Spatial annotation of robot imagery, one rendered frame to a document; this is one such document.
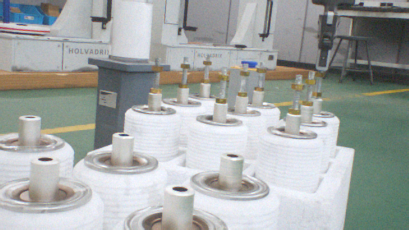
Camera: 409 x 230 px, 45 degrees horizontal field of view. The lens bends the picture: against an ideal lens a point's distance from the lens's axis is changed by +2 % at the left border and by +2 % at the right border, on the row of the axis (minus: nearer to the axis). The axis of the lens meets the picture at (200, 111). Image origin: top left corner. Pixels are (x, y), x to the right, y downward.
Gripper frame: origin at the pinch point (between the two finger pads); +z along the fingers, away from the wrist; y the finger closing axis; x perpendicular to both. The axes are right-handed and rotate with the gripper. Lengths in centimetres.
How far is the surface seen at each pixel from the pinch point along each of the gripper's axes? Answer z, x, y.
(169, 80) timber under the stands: 33, 94, 225
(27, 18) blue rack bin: 7, 309, 399
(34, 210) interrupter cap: 10, 20, -68
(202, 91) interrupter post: 8.9, 23.4, 1.9
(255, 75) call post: 5.3, 14.1, 15.4
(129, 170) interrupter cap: 10, 18, -56
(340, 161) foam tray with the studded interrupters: 17.2, -5.7, -7.4
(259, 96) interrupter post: 8.2, 11.1, 0.1
